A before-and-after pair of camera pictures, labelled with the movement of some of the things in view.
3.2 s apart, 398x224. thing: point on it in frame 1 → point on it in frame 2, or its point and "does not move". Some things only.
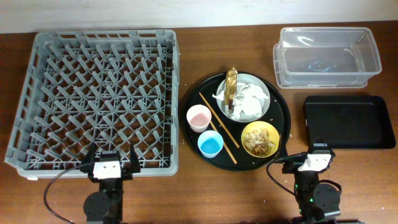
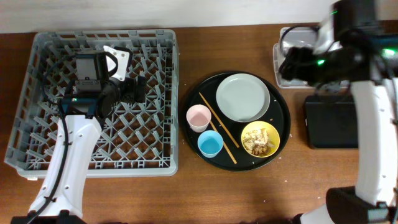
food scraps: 257,142 does not move
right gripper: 293,165 → 298,61
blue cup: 210,142 does not move
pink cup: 198,117 does not move
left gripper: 87,161 → 129,83
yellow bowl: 260,139 does not move
